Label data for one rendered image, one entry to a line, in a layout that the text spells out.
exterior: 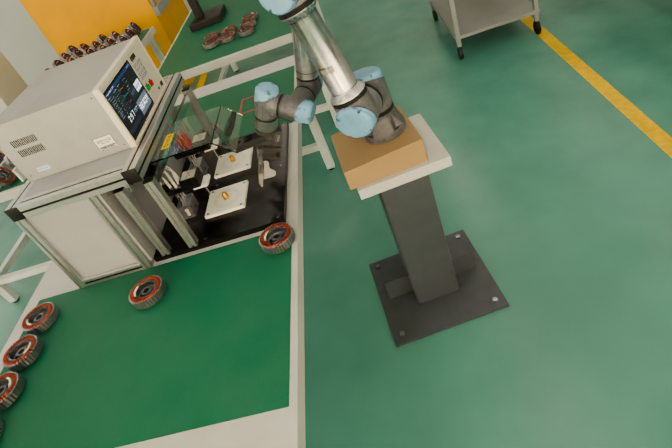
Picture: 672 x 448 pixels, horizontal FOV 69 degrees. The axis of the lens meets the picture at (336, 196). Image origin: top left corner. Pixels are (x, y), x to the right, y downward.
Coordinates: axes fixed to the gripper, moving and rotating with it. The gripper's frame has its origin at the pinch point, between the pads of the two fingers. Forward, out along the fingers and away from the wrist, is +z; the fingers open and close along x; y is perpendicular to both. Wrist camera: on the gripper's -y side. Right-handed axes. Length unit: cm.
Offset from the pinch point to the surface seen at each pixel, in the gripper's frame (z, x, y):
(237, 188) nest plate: 6.7, -0.3, -7.9
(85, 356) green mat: 22, -55, -51
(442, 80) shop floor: 52, 162, 133
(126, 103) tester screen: -26.5, 3.0, -40.9
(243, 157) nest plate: 8.5, 19.8, -5.8
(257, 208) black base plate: 3.2, -14.6, -1.1
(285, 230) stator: -4.3, -32.2, 7.1
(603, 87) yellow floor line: 14, 91, 199
